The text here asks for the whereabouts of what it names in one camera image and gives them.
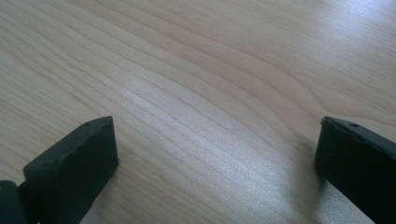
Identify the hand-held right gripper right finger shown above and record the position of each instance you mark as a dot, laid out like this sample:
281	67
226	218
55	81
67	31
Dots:
358	168

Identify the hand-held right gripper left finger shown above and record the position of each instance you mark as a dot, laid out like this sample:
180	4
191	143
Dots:
71	168

